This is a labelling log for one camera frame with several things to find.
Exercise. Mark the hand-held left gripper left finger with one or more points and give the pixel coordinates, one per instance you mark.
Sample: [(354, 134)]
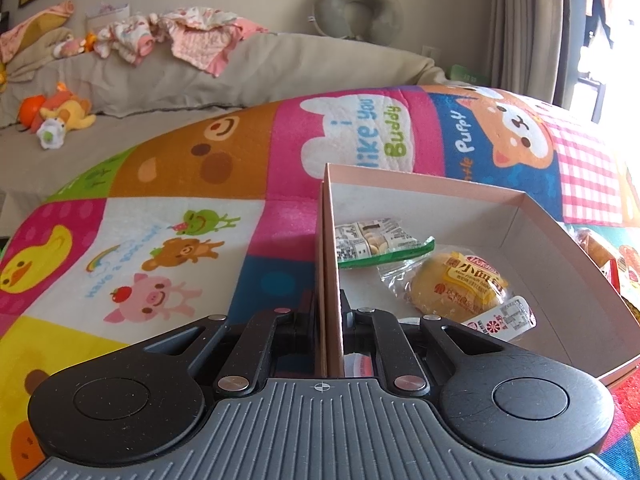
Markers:
[(299, 331)]

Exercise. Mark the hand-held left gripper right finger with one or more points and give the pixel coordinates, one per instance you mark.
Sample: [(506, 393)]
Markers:
[(356, 332)]

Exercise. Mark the pink cardboard box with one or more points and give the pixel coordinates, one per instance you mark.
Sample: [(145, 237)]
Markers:
[(452, 202)]

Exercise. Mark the green white snack packet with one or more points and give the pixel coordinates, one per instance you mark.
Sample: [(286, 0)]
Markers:
[(370, 240)]

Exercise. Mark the yellow bread packet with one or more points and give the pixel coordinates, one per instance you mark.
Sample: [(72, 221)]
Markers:
[(457, 285)]

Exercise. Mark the white red small packet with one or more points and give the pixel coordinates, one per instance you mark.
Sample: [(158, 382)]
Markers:
[(505, 317)]

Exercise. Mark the colourful printed play mat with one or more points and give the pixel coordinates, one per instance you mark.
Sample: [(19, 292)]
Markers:
[(175, 175)]

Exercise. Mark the orange red snack packets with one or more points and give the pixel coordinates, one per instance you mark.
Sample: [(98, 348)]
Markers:
[(607, 260)]

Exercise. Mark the beige sofa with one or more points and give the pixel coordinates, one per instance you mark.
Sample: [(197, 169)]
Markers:
[(150, 92)]

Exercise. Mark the pink quilted cloth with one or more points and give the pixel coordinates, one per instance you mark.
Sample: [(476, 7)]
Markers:
[(202, 40)]

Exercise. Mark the white green small toy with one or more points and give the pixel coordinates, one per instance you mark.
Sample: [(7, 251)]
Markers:
[(50, 135)]

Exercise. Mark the orange yellow plush toy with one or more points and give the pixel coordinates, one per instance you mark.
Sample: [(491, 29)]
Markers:
[(70, 107)]

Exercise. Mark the grey neck pillow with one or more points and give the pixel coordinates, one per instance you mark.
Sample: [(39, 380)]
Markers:
[(332, 12)]

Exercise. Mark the white pink patterned garment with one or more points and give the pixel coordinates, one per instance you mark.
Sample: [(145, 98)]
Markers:
[(127, 35)]

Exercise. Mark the beige curtain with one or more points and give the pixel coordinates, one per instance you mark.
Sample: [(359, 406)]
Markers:
[(525, 25)]

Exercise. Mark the small orange pink plush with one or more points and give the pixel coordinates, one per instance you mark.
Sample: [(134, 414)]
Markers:
[(72, 46)]

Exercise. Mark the white paper card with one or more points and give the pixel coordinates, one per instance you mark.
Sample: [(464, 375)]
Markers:
[(107, 16)]

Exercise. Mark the pink yellow cloth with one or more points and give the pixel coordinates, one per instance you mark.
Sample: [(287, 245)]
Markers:
[(30, 30)]

